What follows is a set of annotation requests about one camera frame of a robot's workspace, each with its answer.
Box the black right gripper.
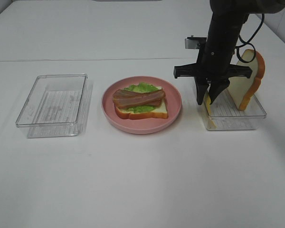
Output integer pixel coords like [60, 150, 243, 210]
[173, 38, 252, 105]

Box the yellow cheese slice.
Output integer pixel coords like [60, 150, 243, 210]
[203, 92, 216, 130]

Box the brown bacon strip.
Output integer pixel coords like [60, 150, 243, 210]
[145, 99, 162, 107]

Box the white bread slice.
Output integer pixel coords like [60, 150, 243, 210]
[112, 89, 168, 120]

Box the green lettuce leaf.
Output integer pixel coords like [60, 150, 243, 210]
[124, 82, 162, 113]

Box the red bacon strip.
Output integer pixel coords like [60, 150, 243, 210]
[112, 89, 166, 108]

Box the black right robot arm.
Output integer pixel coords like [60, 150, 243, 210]
[173, 0, 285, 105]

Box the clear plastic tray right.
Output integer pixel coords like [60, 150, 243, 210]
[198, 90, 266, 131]

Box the clear plastic tray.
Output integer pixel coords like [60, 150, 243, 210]
[198, 90, 266, 131]
[15, 74, 93, 138]

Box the pink round plate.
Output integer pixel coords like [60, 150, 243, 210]
[102, 76, 182, 134]

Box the clear plastic tray left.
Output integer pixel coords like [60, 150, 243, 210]
[15, 74, 93, 138]

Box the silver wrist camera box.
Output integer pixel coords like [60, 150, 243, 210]
[185, 36, 207, 49]

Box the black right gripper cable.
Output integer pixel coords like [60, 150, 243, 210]
[234, 13, 266, 64]

